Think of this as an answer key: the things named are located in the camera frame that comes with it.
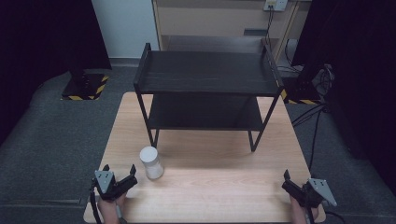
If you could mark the white cylindrical jar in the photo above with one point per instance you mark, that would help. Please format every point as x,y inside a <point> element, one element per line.
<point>151,163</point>

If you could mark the striped-edge black stand base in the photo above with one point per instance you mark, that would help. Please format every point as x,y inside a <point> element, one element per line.
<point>84,87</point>
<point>302,91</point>

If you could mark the person's right hand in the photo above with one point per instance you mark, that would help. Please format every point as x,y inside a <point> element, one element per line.
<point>300,213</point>

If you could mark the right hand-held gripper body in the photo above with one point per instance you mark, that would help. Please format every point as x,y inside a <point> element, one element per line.
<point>311,194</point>

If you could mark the light wooden cabinet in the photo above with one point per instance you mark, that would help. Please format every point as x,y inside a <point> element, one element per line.
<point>214,21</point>

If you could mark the black two-tier shelf rack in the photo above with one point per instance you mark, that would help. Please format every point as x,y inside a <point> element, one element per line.
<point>205,73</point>

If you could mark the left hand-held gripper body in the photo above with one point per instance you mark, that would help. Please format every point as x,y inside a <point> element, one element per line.
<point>107,185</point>

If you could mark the person's left hand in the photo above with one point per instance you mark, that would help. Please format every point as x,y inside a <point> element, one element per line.
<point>109,209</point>

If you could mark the white wall power socket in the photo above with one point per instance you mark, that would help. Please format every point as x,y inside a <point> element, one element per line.
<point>275,4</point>

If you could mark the dark curtain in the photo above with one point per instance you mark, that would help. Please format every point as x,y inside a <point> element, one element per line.
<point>358,77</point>
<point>37,46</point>

